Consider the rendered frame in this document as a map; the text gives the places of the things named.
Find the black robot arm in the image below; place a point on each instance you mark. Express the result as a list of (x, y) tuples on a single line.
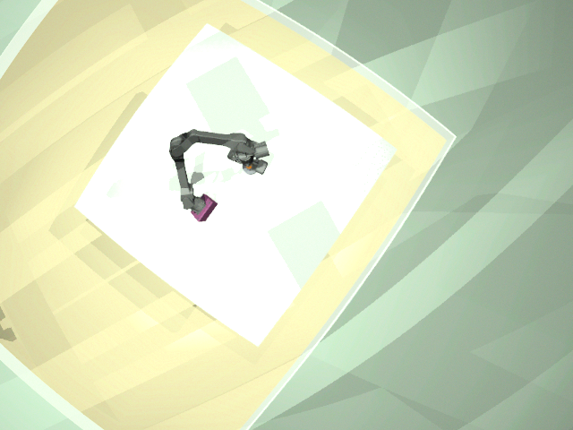
[(244, 150)]

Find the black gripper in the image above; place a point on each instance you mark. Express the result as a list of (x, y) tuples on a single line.
[(256, 165)]

